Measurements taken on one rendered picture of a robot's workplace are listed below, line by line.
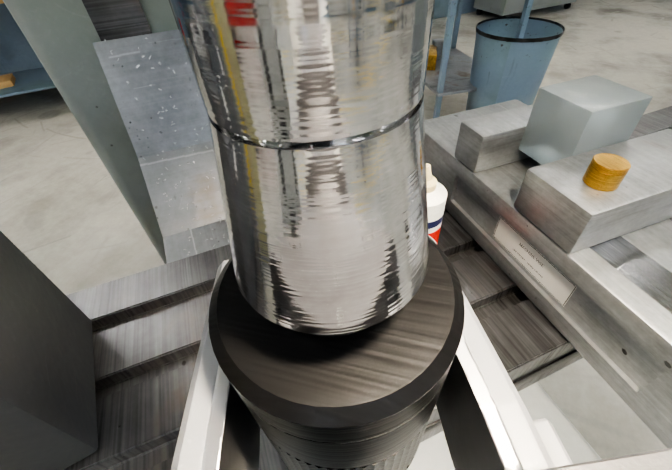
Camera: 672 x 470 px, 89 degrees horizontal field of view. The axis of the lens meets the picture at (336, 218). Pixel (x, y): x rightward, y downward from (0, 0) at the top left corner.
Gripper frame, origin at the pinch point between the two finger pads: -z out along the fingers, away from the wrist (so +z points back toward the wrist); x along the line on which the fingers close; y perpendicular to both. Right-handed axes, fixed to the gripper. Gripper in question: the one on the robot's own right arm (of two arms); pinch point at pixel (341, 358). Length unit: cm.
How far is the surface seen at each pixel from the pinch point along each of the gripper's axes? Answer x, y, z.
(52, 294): 21.1, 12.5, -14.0
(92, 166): 149, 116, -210
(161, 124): 19.8, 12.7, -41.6
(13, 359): 18.1, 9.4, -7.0
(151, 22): 18, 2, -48
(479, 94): -111, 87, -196
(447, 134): -15.4, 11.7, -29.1
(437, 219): -10.0, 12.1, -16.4
